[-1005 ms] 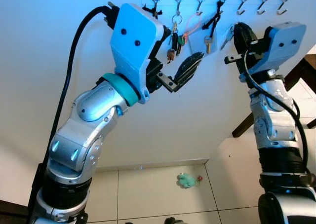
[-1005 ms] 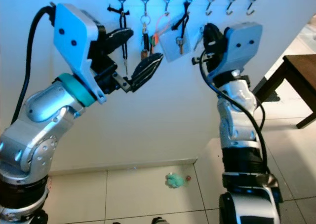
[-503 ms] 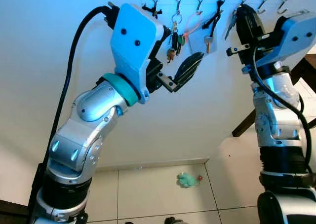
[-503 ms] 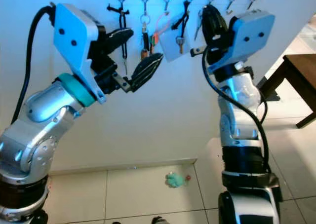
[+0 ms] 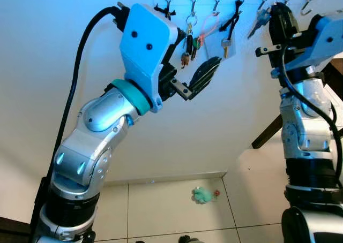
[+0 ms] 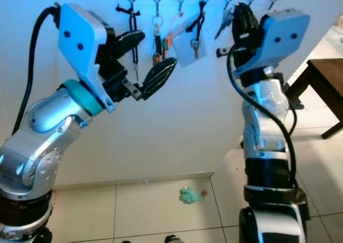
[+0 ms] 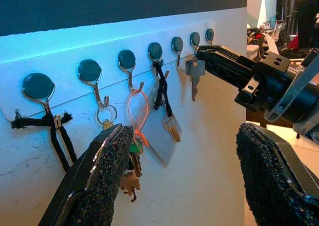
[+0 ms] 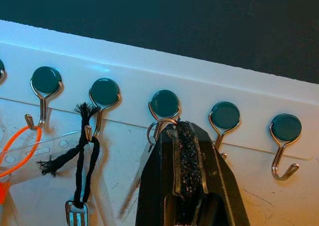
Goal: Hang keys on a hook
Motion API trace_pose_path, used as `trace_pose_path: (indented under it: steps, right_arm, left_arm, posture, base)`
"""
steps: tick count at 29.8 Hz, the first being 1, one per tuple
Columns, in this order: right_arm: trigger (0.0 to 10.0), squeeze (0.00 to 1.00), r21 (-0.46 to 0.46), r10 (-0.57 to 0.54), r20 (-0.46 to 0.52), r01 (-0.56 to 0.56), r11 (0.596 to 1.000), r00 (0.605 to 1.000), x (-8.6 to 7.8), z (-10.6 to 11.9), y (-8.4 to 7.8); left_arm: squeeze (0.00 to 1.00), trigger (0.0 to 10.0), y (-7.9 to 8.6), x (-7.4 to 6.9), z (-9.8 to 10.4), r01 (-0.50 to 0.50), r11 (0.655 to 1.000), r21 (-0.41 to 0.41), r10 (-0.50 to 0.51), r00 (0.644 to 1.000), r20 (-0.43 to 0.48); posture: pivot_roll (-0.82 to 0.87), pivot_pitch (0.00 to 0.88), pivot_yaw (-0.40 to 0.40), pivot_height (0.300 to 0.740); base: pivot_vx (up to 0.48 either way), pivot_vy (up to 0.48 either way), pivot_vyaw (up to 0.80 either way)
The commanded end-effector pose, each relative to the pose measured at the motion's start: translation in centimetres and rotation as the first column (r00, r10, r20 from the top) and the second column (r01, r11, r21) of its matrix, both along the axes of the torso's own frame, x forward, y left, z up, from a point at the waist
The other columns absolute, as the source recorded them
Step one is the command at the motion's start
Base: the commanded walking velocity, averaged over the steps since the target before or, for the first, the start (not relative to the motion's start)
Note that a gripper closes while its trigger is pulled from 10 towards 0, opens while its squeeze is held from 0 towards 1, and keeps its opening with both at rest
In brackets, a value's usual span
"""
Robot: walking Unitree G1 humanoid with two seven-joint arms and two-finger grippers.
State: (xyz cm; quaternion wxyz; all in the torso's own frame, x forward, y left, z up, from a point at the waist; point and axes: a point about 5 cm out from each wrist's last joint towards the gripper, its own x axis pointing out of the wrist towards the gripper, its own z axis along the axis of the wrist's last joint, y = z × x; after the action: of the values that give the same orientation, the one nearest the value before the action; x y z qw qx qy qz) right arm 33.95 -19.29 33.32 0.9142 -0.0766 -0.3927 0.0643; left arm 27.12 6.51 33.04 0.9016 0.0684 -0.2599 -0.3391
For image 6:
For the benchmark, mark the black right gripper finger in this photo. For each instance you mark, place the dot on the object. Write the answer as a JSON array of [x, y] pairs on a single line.
[[245, 21]]

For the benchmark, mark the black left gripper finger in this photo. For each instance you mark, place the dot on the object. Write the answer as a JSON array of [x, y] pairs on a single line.
[[161, 74], [128, 42]]

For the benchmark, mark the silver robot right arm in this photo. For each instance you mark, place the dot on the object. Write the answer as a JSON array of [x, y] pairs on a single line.
[[262, 125]]

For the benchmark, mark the grey hanging keys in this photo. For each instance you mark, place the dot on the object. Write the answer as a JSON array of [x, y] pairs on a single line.
[[226, 19]]

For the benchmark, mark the white card holder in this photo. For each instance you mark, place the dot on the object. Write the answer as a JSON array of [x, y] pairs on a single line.
[[204, 47]]

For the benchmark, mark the brown wooden table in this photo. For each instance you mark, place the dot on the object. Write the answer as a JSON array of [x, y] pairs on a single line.
[[329, 82]]

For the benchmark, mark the teal plush toy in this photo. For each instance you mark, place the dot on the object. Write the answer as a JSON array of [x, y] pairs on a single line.
[[190, 195]]

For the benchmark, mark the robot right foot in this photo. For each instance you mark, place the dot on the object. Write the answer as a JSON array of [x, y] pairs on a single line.
[[174, 239]]

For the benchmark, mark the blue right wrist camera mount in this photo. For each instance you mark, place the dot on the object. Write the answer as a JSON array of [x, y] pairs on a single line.
[[284, 37]]

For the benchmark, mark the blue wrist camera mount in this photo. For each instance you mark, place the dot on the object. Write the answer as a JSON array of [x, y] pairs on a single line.
[[284, 37], [80, 45]]

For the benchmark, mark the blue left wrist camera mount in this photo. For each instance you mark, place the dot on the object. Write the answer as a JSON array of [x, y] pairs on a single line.
[[80, 45]]

